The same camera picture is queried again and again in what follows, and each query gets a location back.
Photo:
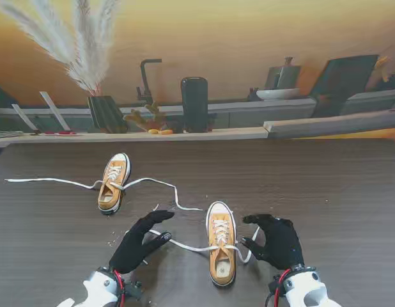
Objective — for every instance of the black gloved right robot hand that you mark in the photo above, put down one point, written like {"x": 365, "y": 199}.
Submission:
{"x": 280, "y": 243}

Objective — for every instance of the long white spread shoelace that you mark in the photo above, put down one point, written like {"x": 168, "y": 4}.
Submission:
{"x": 57, "y": 180}

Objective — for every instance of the dark ribbed vase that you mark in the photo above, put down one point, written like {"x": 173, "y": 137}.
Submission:
{"x": 105, "y": 115}

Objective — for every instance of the short white slanted slat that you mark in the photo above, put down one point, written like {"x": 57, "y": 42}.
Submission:
{"x": 23, "y": 116}

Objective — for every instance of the white bowl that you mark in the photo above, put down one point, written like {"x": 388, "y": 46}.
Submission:
{"x": 277, "y": 94}

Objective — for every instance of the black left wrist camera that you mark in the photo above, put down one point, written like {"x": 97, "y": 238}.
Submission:
{"x": 133, "y": 289}

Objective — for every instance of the white pampas grass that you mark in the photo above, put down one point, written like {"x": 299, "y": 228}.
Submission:
{"x": 89, "y": 64}

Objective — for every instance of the orange fruit pieces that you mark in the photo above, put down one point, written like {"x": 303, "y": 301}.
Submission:
{"x": 162, "y": 131}

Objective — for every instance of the light wooden shelf plank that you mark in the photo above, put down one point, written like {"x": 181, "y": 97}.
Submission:
{"x": 184, "y": 136}

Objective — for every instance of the black kitchen faucet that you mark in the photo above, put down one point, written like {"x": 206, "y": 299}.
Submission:
{"x": 144, "y": 80}

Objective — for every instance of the black cylindrical canister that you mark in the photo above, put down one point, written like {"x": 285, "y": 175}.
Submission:
{"x": 194, "y": 102}

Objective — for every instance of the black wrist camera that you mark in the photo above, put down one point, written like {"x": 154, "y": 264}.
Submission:
{"x": 274, "y": 284}
{"x": 133, "y": 289}

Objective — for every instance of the long white slanted slat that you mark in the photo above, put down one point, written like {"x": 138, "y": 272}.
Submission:
{"x": 53, "y": 110}

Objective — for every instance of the grey shelf plank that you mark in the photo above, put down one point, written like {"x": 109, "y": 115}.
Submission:
{"x": 328, "y": 126}

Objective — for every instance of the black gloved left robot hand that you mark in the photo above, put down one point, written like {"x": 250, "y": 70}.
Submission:
{"x": 130, "y": 246}

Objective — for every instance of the grey metal kettle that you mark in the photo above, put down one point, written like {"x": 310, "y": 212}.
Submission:
{"x": 285, "y": 76}

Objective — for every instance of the yellow sneaker with spread lace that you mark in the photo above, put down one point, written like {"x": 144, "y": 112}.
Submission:
{"x": 109, "y": 199}

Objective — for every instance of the dark slanted board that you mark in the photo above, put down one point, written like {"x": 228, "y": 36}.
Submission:
{"x": 344, "y": 73}

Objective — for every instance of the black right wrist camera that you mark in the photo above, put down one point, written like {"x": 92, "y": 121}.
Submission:
{"x": 274, "y": 284}

